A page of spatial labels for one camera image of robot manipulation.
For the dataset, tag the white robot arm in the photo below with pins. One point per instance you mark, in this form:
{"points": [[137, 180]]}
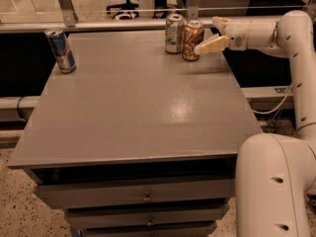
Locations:
{"points": [[275, 171]]}

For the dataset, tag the grey drawer cabinet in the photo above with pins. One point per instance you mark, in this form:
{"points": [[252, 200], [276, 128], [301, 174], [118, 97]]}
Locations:
{"points": [[132, 113]]}

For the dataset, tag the orange LaCroix soda can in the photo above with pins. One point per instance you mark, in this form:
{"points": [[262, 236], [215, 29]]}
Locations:
{"points": [[193, 35]]}

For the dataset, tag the top grey drawer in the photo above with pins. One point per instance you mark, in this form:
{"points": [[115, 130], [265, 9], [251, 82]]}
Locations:
{"points": [[98, 195]]}

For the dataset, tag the bottom grey drawer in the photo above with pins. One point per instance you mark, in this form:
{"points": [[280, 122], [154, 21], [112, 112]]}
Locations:
{"points": [[195, 229]]}

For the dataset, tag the middle grey drawer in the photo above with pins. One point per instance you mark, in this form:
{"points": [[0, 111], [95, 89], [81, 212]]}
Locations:
{"points": [[148, 216]]}

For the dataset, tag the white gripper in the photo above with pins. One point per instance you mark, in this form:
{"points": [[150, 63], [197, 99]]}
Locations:
{"points": [[237, 34]]}

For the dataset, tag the blue Red Bull can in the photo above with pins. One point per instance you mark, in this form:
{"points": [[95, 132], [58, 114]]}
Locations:
{"points": [[61, 49]]}

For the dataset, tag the green white 7up can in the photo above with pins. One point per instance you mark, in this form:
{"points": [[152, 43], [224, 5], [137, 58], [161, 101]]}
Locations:
{"points": [[173, 32]]}

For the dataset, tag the grey drawer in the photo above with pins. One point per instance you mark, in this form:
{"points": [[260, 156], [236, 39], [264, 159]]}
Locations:
{"points": [[148, 216], [98, 195], [195, 229]]}

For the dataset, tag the grey metal railing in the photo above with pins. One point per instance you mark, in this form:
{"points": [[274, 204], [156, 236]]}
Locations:
{"points": [[26, 16]]}

